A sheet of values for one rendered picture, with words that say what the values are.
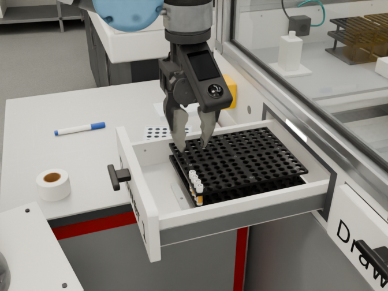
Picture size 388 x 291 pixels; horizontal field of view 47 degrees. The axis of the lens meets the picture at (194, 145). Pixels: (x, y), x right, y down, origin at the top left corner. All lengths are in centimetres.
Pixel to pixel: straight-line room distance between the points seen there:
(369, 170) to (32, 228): 58
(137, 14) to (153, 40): 110
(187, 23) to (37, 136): 72
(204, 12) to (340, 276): 53
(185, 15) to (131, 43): 93
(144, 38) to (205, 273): 81
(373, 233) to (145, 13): 47
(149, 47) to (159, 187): 79
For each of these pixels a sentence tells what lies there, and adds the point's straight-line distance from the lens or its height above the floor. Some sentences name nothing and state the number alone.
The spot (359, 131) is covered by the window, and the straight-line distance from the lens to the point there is 77.
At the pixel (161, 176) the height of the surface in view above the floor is 84.
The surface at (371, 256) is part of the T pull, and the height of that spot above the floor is 91.
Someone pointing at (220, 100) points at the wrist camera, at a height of 110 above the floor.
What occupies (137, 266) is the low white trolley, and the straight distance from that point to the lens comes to 115.
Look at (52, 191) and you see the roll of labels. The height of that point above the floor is 79.
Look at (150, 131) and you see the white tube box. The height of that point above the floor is 80.
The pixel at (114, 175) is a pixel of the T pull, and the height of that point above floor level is 91.
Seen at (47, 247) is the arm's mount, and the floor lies 84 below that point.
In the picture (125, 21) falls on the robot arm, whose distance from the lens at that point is 49.
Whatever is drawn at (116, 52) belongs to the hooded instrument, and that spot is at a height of 84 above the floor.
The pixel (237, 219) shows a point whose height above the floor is 86.
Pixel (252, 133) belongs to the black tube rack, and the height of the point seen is 90.
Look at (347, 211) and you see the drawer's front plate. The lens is 78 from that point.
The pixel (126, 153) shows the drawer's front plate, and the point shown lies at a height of 93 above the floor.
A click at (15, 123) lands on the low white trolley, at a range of 137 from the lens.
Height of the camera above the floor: 138
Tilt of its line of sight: 32 degrees down
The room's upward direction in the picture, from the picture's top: straight up
